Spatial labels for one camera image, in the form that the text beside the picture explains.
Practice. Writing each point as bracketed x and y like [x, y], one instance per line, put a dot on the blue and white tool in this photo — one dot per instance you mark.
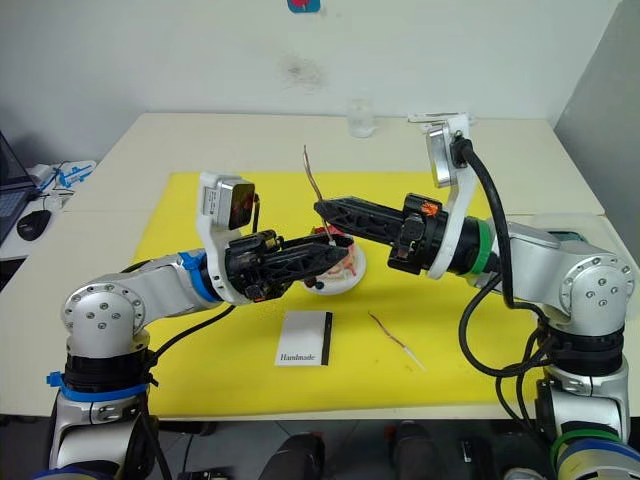
[70, 175]

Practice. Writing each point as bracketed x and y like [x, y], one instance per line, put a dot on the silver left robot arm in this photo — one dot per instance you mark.
[115, 300]

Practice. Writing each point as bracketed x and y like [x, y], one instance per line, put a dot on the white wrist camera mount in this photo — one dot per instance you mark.
[462, 200]
[215, 200]

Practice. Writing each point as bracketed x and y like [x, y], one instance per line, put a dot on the small cake on white plate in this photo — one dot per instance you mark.
[345, 277]

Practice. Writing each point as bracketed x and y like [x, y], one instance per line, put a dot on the grey partition panel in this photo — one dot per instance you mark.
[605, 110]

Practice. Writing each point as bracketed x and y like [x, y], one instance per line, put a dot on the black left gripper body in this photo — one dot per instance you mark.
[250, 265]

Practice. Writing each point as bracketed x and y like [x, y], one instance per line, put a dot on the yellow table mat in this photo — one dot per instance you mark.
[225, 370]

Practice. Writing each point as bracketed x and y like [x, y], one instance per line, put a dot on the dark laptop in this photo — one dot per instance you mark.
[10, 200]

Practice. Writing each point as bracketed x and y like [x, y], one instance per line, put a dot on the clear plastic cup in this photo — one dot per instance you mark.
[361, 120]

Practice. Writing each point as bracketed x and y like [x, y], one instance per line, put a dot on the white Handmade matchbox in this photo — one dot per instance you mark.
[302, 337]

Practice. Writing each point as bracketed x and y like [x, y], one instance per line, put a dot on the dark rounded shape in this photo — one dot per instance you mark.
[415, 450]
[295, 457]

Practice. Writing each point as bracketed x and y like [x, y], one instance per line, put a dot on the white side table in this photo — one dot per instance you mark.
[20, 250]

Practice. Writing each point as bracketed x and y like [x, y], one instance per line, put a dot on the red and blue wall sticker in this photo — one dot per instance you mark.
[305, 5]

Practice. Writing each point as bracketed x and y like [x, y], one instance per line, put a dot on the black computer mouse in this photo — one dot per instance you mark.
[34, 224]

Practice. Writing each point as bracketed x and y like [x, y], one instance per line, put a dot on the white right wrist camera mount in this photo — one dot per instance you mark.
[462, 200]

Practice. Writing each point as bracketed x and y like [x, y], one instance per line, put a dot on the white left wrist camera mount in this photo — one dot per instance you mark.
[215, 200]

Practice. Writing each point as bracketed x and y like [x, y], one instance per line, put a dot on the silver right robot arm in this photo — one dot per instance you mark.
[575, 270]

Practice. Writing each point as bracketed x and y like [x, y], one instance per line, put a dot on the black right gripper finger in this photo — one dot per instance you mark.
[365, 227]
[370, 210]

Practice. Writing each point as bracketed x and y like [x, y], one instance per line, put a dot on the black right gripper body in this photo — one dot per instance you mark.
[417, 240]

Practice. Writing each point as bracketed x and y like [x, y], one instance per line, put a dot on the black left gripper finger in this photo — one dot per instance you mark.
[320, 242]
[305, 267]

